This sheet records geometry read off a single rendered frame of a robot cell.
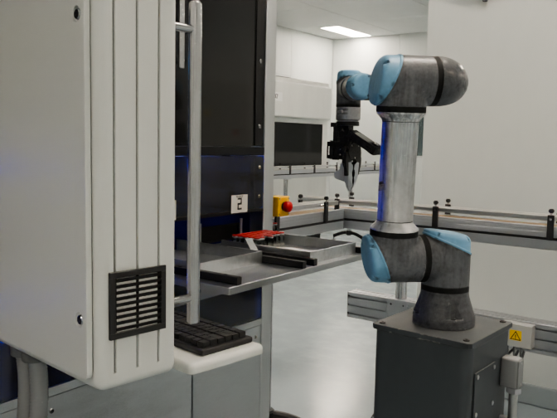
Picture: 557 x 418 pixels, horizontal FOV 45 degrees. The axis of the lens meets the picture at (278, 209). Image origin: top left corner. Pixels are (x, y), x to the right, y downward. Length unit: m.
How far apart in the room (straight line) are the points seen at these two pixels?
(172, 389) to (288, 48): 8.70
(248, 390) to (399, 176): 1.14
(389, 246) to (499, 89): 1.92
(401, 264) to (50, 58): 0.89
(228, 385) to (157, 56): 1.40
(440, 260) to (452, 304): 0.11
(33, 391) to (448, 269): 0.96
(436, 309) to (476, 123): 1.89
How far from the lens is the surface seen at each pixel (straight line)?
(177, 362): 1.34
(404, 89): 1.55
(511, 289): 3.43
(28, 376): 1.54
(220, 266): 1.79
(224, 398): 2.34
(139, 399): 2.05
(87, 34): 1.14
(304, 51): 10.83
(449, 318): 1.67
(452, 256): 1.64
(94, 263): 1.15
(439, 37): 3.54
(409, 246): 1.60
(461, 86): 1.62
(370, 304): 3.07
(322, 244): 2.20
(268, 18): 2.38
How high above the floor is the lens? 1.23
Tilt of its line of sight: 6 degrees down
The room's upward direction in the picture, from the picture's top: 1 degrees clockwise
